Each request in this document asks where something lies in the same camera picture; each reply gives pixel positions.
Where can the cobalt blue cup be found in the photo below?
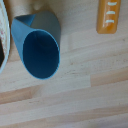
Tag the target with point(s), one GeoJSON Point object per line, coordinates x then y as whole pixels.
{"type": "Point", "coordinates": [40, 50]}

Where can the orange plastic item white markings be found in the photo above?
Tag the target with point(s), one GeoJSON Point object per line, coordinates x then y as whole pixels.
{"type": "Point", "coordinates": [107, 24]}

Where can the white plate with rim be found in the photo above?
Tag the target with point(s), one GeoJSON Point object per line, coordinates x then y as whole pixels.
{"type": "Point", "coordinates": [3, 36]}

